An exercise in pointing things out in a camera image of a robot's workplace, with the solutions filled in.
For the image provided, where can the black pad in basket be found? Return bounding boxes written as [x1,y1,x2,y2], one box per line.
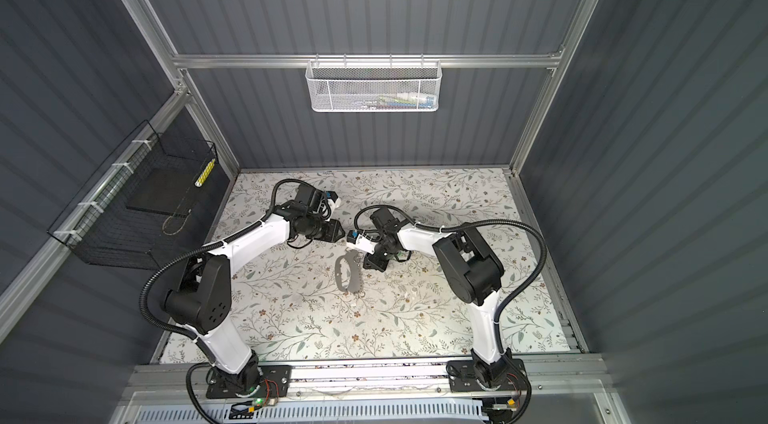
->
[126,169,202,217]

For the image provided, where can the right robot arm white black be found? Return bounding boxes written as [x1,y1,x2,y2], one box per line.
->
[346,208,508,390]

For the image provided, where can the yellow marker in basket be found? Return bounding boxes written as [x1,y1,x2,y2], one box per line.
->
[194,158,217,188]

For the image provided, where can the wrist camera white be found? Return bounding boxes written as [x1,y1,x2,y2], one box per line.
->
[346,230,377,254]
[323,191,340,213]

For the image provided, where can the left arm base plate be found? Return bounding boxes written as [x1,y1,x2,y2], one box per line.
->
[205,365,293,400]

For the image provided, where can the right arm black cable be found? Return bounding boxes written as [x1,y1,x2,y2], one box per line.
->
[352,204,550,359]

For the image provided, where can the white slotted cable duct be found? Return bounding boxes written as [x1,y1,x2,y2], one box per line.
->
[135,399,488,424]

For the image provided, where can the black wire basket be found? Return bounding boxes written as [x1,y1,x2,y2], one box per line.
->
[48,126,218,270]

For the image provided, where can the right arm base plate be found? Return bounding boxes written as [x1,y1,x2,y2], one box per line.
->
[446,357,529,393]

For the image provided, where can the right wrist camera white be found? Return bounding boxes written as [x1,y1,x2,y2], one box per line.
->
[346,230,377,254]

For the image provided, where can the floral table mat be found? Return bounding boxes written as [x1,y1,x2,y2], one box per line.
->
[159,168,577,365]

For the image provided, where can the white wire mesh basket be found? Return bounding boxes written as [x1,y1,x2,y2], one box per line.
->
[305,61,443,113]

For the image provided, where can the aluminium mounting rail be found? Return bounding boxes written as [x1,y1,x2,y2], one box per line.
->
[119,353,614,404]

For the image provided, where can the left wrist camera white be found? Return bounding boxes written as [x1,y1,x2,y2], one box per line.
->
[323,191,340,213]

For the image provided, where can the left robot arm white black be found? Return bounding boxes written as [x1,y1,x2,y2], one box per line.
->
[163,179,345,396]

